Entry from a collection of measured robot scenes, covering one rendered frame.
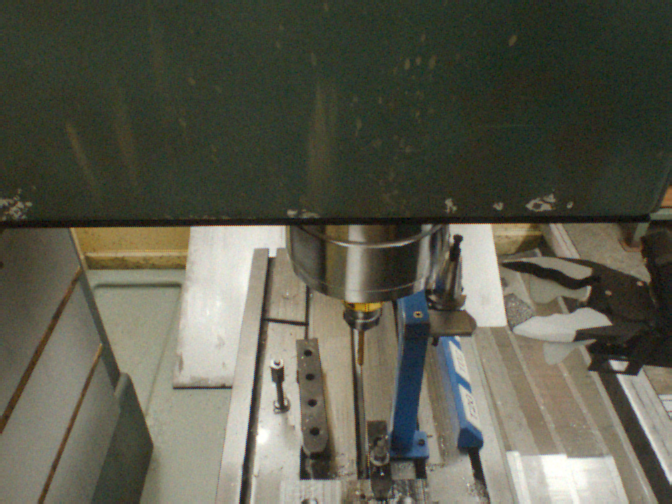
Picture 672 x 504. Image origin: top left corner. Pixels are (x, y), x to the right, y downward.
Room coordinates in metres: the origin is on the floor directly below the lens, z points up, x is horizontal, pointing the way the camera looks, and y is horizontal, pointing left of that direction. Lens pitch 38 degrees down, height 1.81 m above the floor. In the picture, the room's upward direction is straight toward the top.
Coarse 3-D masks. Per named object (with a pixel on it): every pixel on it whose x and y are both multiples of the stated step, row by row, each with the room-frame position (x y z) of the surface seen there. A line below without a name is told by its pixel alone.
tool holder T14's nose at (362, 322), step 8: (344, 312) 0.46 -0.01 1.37; (352, 312) 0.45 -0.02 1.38; (360, 312) 0.44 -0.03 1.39; (368, 312) 0.44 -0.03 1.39; (376, 312) 0.45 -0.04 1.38; (352, 320) 0.44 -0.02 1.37; (360, 320) 0.44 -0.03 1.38; (368, 320) 0.44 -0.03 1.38; (376, 320) 0.45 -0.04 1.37; (360, 328) 0.44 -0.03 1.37; (368, 328) 0.44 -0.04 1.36
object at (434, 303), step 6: (432, 282) 0.68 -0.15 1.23; (426, 288) 0.66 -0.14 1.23; (462, 288) 0.67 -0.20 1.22; (426, 294) 0.67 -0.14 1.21; (432, 294) 0.65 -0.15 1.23; (426, 300) 0.66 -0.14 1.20; (432, 300) 0.64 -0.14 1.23; (438, 300) 0.64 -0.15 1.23; (456, 300) 0.64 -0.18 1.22; (462, 300) 0.64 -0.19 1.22; (432, 306) 0.64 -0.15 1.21; (438, 306) 0.63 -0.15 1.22; (444, 306) 0.63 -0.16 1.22; (450, 306) 0.63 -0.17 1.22; (456, 306) 0.63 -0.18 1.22; (462, 306) 0.64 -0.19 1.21
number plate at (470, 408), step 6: (462, 390) 0.69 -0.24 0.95; (462, 396) 0.67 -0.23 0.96; (468, 396) 0.68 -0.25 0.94; (468, 402) 0.67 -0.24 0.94; (474, 402) 0.68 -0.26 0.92; (468, 408) 0.65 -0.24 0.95; (474, 408) 0.66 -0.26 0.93; (468, 414) 0.63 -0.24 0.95; (474, 414) 0.65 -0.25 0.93; (468, 420) 0.62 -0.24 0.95; (474, 420) 0.63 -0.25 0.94; (480, 426) 0.63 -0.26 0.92
